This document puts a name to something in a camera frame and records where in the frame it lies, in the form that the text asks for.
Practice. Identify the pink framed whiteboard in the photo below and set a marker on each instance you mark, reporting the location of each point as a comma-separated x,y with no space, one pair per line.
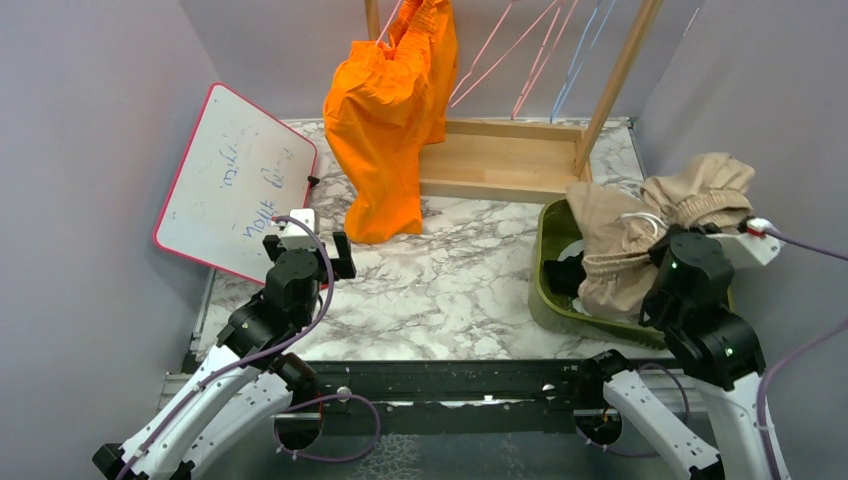
241,168

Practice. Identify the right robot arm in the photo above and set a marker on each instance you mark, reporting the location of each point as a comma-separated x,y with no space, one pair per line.
716,348

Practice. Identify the wooden clothes rack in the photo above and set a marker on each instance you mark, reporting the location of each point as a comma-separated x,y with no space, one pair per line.
523,161

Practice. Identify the beige garment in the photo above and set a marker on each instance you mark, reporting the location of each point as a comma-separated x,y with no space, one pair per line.
619,229

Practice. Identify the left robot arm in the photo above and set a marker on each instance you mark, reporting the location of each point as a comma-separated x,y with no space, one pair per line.
247,376

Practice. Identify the black shorts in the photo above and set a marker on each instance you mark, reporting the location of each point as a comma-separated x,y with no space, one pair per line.
565,278

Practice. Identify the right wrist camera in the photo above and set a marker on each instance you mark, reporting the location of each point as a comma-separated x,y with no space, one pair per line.
751,246

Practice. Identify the orange shorts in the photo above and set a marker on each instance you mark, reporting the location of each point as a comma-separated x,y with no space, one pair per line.
387,101

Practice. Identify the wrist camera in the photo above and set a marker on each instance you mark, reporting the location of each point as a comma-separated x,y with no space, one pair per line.
751,246
297,229

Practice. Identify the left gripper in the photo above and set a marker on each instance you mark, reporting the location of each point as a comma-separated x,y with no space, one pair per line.
342,267

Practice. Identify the blue wire hanger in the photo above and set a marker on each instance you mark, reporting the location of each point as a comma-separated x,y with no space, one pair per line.
593,29

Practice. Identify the white shorts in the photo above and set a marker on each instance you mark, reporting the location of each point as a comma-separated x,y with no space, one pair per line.
573,250

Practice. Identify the olive green plastic basket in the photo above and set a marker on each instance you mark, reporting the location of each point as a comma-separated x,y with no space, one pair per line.
556,229

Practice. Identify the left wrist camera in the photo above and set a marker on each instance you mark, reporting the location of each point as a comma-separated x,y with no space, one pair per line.
297,229

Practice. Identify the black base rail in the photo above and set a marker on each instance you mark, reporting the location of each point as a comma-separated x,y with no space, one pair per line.
426,398

